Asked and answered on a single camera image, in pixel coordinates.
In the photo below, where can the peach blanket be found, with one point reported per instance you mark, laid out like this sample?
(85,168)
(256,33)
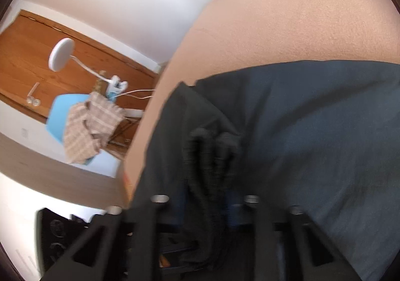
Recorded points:
(281,18)

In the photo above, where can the leopard print cloth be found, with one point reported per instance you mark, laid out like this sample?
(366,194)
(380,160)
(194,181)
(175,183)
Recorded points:
(99,87)

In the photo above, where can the beige checked cloth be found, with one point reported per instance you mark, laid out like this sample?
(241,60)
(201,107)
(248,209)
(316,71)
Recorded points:
(84,131)

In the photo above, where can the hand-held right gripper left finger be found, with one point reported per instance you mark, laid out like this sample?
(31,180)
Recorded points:
(147,221)

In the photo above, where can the wooden door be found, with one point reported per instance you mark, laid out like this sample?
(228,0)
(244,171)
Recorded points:
(25,59)

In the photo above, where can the blue chair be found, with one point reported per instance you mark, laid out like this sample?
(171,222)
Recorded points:
(62,109)

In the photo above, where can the white desk lamp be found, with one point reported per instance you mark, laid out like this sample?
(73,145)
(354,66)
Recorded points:
(61,54)

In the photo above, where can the dark grey pants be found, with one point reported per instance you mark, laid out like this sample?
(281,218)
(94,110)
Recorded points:
(312,127)

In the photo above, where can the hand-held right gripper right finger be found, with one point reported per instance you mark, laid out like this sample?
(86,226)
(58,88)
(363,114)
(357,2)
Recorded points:
(262,231)

